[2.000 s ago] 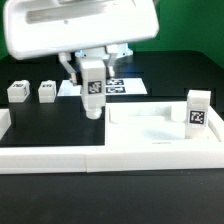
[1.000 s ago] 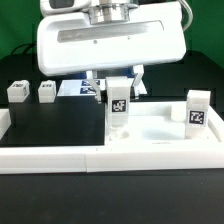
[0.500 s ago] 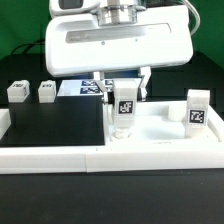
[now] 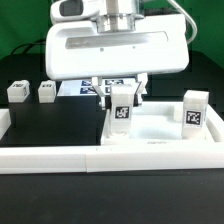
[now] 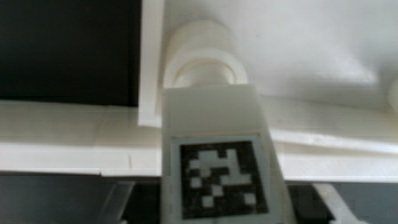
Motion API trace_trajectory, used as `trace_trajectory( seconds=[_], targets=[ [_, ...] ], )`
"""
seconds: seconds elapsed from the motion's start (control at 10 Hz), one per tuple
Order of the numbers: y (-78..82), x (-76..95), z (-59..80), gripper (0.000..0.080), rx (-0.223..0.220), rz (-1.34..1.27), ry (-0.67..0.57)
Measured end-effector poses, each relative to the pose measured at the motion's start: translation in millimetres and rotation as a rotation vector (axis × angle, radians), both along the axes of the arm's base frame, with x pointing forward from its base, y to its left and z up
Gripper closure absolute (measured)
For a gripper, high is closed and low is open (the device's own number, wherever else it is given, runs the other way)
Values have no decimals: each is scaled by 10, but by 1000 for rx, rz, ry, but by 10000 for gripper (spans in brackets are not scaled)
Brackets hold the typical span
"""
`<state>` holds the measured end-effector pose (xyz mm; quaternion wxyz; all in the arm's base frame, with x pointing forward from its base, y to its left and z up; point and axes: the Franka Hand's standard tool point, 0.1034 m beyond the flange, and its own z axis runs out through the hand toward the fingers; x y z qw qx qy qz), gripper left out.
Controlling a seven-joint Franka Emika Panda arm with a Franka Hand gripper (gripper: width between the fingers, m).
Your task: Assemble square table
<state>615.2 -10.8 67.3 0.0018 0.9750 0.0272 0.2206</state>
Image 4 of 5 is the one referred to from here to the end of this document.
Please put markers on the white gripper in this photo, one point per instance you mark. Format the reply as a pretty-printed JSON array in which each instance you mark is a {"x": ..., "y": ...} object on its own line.
[{"x": 76, "y": 50}]

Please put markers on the white square table top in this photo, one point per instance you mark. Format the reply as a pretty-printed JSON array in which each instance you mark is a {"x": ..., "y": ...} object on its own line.
[{"x": 161, "y": 122}]

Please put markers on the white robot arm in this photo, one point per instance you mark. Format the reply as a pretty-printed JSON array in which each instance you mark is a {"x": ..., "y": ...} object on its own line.
[{"x": 113, "y": 15}]

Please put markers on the white marker sheet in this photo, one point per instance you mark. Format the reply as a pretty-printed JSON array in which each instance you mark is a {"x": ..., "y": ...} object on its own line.
[{"x": 84, "y": 87}]

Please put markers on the white U-shaped obstacle wall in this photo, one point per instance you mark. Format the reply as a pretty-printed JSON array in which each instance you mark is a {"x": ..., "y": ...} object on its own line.
[{"x": 104, "y": 158}]

